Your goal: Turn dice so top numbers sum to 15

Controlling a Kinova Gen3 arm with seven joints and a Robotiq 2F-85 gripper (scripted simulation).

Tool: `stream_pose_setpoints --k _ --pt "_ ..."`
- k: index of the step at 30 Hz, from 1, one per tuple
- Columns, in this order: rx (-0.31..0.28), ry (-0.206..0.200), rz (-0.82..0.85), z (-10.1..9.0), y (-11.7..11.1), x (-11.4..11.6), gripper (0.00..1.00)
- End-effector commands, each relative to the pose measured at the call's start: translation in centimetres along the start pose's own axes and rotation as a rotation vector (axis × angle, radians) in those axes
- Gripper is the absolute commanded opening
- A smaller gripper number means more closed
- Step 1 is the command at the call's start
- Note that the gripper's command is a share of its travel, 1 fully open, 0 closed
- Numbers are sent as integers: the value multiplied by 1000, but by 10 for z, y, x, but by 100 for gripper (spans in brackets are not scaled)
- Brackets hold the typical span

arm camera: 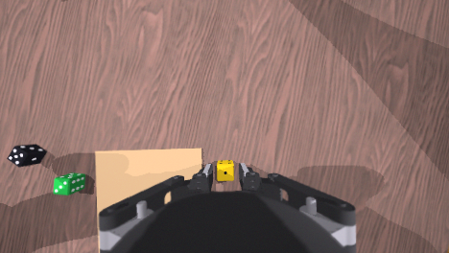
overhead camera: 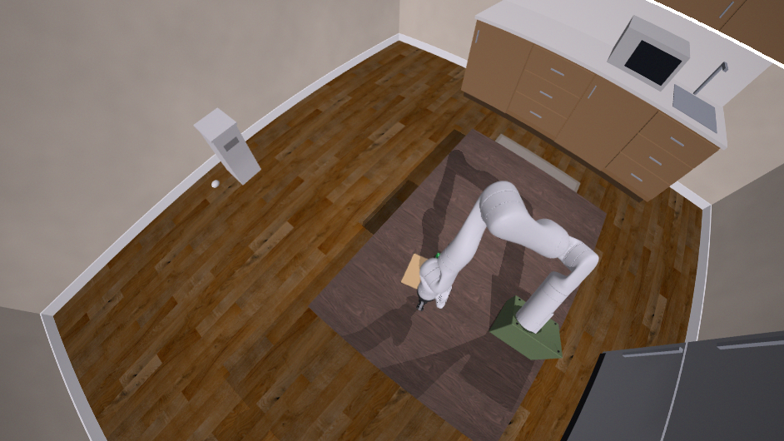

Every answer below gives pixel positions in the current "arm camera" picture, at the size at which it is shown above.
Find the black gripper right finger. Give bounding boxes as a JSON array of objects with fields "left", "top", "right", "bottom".
[{"left": 239, "top": 163, "right": 356, "bottom": 253}]

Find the beige square mat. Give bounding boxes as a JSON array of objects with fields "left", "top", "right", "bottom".
[{"left": 95, "top": 148, "right": 202, "bottom": 216}]

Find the yellow die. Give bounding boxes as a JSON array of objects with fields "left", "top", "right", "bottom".
[{"left": 217, "top": 160, "right": 234, "bottom": 181}]

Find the black die with white pips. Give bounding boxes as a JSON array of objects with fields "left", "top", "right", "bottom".
[{"left": 7, "top": 144, "right": 47, "bottom": 167}]

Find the green die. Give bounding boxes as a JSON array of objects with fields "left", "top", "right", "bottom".
[{"left": 54, "top": 173, "right": 85, "bottom": 196}]

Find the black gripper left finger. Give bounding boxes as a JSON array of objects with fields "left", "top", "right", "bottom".
[{"left": 99, "top": 164, "right": 213, "bottom": 253}]

